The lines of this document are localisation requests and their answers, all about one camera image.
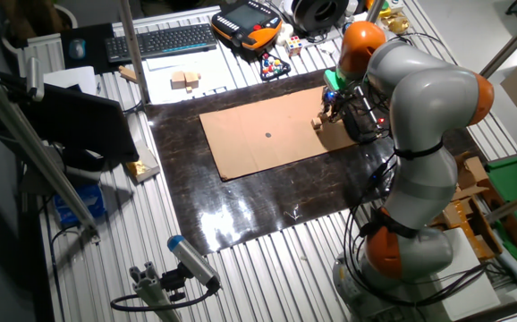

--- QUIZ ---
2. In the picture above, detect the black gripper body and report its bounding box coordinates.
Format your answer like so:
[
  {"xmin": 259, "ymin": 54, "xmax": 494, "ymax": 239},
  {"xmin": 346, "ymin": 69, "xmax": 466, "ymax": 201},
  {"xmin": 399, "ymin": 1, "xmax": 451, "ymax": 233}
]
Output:
[{"xmin": 322, "ymin": 88, "xmax": 349, "ymax": 118}]

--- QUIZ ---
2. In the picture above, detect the wooden puzzle block pile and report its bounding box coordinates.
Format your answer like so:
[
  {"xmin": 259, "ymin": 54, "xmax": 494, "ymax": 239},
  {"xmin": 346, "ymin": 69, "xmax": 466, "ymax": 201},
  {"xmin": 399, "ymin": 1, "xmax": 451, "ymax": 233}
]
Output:
[{"xmin": 170, "ymin": 70, "xmax": 202, "ymax": 94}]

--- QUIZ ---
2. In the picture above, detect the green wrist adapter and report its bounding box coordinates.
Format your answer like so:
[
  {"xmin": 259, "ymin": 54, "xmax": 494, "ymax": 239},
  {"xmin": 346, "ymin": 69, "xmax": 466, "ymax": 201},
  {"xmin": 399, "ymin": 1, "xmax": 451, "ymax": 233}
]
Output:
[{"xmin": 323, "ymin": 68, "xmax": 348, "ymax": 93}]

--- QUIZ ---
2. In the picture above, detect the black plastic tray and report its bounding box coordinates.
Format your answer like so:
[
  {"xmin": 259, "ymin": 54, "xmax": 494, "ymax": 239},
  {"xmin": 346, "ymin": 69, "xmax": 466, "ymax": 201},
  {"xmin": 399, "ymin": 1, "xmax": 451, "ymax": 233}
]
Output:
[{"xmin": 343, "ymin": 91, "xmax": 392, "ymax": 145}]

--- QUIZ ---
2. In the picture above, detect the colourful puzzle cube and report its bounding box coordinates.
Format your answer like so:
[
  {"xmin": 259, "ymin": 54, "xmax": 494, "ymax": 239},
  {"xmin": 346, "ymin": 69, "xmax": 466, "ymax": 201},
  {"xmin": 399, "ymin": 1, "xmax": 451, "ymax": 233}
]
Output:
[{"xmin": 285, "ymin": 36, "xmax": 303, "ymax": 57}]

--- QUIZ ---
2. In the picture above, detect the billiard balls triangle rack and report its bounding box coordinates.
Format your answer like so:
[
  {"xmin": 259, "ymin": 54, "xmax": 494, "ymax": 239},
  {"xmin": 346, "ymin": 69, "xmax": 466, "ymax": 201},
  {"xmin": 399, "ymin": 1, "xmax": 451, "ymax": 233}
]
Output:
[{"xmin": 258, "ymin": 52, "xmax": 292, "ymax": 81}]

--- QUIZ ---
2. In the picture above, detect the brown cardboard sheet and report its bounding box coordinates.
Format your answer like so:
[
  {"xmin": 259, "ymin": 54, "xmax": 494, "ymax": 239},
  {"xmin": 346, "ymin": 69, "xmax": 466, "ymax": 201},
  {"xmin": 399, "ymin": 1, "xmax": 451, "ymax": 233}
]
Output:
[{"xmin": 199, "ymin": 85, "xmax": 358, "ymax": 182}]

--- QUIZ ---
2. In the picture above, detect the white figurine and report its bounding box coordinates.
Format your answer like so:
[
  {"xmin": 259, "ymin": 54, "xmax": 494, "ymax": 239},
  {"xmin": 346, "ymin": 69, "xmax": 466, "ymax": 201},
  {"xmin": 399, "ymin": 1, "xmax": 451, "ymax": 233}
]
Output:
[{"xmin": 275, "ymin": 22, "xmax": 295, "ymax": 47}]

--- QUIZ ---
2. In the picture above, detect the black filament spool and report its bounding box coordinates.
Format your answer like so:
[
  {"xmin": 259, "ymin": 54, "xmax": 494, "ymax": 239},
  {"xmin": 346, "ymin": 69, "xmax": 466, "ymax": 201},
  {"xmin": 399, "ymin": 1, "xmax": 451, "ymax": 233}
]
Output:
[{"xmin": 292, "ymin": 0, "xmax": 350, "ymax": 32}]

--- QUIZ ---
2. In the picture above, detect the gold shiny object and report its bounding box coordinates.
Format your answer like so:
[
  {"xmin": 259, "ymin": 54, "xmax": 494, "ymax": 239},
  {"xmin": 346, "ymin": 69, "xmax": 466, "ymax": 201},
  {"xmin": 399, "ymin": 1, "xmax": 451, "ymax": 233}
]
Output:
[{"xmin": 381, "ymin": 12, "xmax": 411, "ymax": 36}]

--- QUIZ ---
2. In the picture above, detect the flat cardboard sheet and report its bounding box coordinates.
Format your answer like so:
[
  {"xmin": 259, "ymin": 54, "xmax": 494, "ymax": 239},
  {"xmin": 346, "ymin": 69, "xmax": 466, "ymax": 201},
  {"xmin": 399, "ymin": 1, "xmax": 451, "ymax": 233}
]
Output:
[{"xmin": 144, "ymin": 66, "xmax": 487, "ymax": 256}]

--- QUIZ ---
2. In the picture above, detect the orange black teach pendant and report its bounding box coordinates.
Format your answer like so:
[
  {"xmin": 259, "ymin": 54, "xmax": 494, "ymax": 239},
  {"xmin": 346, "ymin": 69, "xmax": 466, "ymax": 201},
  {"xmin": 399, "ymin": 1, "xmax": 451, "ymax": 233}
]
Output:
[{"xmin": 211, "ymin": 0, "xmax": 284, "ymax": 51}]

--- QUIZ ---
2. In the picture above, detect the white paper sheet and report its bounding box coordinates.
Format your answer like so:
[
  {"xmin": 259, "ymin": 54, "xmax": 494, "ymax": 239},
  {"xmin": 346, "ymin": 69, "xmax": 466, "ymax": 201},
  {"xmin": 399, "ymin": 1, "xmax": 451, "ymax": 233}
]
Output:
[{"xmin": 141, "ymin": 48, "xmax": 242, "ymax": 105}]

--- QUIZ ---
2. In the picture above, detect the black keyboard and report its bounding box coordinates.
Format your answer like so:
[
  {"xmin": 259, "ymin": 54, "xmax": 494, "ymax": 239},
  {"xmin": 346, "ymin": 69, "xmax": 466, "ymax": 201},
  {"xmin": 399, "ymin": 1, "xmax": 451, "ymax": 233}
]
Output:
[{"xmin": 104, "ymin": 22, "xmax": 218, "ymax": 64}]

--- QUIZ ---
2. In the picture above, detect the green toy pool table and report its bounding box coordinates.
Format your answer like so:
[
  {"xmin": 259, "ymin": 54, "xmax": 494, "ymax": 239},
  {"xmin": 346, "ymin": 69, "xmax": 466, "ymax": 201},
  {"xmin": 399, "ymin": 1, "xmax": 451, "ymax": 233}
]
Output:
[{"xmin": 484, "ymin": 151, "xmax": 517, "ymax": 285}]

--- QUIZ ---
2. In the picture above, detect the white box gold foil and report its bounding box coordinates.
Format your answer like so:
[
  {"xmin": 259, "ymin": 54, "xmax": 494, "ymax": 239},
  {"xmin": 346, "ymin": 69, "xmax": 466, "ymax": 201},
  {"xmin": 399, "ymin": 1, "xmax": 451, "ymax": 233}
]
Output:
[{"xmin": 126, "ymin": 142, "xmax": 161, "ymax": 183}]

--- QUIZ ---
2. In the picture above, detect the wooden plank piece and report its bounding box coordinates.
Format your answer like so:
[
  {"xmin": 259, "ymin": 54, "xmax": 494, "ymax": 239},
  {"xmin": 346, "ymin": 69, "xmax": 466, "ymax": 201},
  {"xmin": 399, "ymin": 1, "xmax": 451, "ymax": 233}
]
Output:
[{"xmin": 117, "ymin": 65, "xmax": 138, "ymax": 84}]

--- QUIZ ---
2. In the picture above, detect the black mouse pad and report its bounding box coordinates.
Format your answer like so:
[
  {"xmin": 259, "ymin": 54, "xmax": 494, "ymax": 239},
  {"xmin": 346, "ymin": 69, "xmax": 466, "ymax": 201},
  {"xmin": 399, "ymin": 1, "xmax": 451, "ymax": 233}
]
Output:
[{"xmin": 60, "ymin": 22, "xmax": 116, "ymax": 75}]

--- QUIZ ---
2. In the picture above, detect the aluminium profile stub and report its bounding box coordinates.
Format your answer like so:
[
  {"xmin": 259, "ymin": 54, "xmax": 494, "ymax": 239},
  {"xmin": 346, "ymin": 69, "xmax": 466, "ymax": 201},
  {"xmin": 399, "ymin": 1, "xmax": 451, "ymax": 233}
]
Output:
[{"xmin": 128, "ymin": 261, "xmax": 183, "ymax": 322}]

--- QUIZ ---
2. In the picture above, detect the black monitor screen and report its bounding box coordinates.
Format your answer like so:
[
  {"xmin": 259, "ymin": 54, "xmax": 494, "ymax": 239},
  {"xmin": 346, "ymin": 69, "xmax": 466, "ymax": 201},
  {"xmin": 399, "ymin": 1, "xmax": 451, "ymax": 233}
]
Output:
[{"xmin": 0, "ymin": 71, "xmax": 140, "ymax": 165}]

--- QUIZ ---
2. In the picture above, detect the grey computer mouse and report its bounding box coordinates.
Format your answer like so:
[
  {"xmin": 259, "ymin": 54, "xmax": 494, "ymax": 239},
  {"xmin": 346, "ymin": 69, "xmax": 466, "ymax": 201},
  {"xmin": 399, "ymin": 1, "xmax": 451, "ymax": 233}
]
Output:
[{"xmin": 68, "ymin": 38, "xmax": 87, "ymax": 60}]

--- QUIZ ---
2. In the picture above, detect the blue box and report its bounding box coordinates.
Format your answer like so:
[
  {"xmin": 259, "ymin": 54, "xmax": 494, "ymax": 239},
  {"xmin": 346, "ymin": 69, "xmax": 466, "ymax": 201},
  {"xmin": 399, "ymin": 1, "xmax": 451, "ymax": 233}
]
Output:
[{"xmin": 54, "ymin": 183, "xmax": 106, "ymax": 227}]

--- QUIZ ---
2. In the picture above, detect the aluminium frame post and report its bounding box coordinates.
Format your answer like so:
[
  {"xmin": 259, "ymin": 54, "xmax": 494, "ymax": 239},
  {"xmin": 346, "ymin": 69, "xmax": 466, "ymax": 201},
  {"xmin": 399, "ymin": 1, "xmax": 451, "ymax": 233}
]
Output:
[
  {"xmin": 364, "ymin": 0, "xmax": 386, "ymax": 24},
  {"xmin": 118, "ymin": 0, "xmax": 151, "ymax": 105},
  {"xmin": 484, "ymin": 182, "xmax": 517, "ymax": 225},
  {"xmin": 479, "ymin": 4, "xmax": 517, "ymax": 80}
]

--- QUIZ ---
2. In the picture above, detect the black cable bundle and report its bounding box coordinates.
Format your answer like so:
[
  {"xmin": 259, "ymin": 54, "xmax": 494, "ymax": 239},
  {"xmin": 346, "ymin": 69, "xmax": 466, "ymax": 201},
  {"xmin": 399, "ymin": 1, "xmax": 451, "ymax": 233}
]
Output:
[{"xmin": 341, "ymin": 149, "xmax": 504, "ymax": 309}]

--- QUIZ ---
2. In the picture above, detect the silver camera blue tip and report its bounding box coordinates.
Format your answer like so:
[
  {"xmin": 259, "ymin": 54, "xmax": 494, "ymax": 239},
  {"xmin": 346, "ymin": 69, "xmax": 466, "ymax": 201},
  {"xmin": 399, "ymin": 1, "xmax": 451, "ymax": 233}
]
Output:
[{"xmin": 166, "ymin": 234, "xmax": 222, "ymax": 290}]

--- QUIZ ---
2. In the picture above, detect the black camera cable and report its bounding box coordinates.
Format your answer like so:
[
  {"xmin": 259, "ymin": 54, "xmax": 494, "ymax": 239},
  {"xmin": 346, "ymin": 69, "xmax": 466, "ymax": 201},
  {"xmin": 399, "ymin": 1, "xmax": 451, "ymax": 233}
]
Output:
[{"xmin": 109, "ymin": 285, "xmax": 219, "ymax": 313}]

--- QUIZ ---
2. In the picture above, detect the aluminium camera beam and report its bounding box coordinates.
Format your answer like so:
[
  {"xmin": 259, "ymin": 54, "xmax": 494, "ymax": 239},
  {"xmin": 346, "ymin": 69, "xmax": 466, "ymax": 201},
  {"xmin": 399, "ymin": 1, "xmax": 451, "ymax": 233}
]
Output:
[{"xmin": 0, "ymin": 62, "xmax": 101, "ymax": 242}]

